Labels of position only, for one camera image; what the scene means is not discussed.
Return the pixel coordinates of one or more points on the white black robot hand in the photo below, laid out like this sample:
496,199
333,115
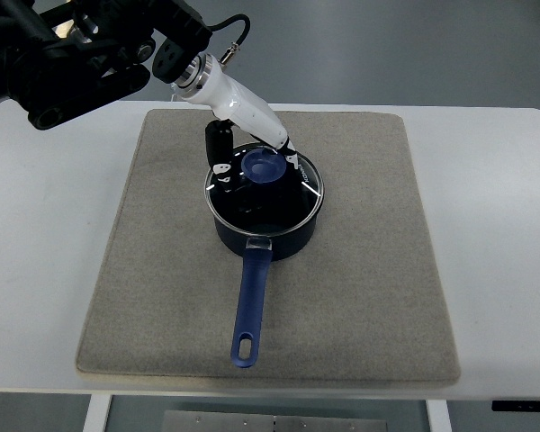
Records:
204,82

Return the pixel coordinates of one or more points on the glass lid with blue knob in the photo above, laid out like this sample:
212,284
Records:
261,193

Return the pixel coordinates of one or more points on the dark blue saucepan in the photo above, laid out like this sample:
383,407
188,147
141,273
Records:
258,252

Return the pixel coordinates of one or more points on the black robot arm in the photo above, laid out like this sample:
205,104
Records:
82,55

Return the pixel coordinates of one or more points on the beige felt mat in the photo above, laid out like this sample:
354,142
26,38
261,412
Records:
360,305

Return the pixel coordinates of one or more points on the metal plate under table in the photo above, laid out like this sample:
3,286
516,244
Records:
180,420

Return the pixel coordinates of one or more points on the white table leg left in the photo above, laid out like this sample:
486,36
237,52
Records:
97,413

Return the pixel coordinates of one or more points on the white table leg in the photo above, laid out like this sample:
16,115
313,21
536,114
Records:
97,413
438,416

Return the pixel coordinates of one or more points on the white table leg right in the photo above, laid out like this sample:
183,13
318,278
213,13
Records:
438,416

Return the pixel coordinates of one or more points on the black table control panel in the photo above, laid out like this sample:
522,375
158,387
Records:
530,406

